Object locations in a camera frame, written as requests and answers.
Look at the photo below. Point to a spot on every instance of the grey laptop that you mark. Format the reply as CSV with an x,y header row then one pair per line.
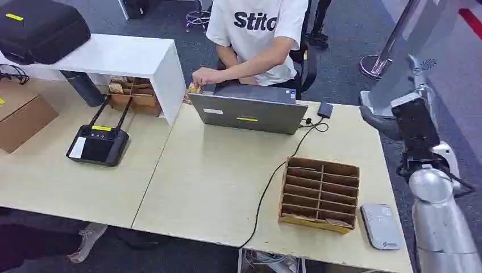
x,y
248,113

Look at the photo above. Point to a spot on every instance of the black remote controller with antennas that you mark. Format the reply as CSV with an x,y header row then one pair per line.
x,y
98,145

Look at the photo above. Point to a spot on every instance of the seated person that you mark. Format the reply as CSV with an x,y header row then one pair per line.
x,y
256,41

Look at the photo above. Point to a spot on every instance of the open cardboard box with items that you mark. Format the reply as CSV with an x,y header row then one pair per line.
x,y
135,96

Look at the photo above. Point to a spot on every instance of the flat grey device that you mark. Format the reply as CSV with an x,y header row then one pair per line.
x,y
381,226

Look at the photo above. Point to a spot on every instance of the dark cylindrical bottle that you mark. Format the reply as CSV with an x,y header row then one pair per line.
x,y
84,88

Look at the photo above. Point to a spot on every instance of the black office chair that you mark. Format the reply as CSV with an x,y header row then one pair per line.
x,y
307,64

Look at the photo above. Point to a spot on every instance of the chrome stanchion post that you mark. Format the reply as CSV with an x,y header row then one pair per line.
x,y
378,62

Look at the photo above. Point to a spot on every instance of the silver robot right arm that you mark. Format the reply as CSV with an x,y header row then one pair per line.
x,y
440,226

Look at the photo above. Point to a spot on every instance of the white desk shelf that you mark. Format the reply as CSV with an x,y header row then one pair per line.
x,y
124,54

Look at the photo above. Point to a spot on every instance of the person's left hand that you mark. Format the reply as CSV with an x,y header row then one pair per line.
x,y
207,76

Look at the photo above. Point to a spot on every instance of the black power adapter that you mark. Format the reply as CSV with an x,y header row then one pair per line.
x,y
325,110

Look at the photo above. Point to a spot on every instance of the person with pale shoe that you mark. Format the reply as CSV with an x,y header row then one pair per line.
x,y
88,241

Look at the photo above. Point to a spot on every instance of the plain brown cardboard box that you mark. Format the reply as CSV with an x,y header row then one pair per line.
x,y
22,116

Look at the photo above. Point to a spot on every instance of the standing person in black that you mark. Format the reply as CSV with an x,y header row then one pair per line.
x,y
320,26

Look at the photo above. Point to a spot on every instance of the wooden card sorting box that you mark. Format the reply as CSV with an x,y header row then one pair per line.
x,y
320,194

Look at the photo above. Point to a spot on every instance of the black carrying case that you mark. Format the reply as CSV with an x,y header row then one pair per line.
x,y
41,30

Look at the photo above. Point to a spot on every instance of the chrome stool base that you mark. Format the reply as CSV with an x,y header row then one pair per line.
x,y
198,17

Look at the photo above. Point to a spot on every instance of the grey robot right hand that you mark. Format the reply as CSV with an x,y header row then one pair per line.
x,y
416,128

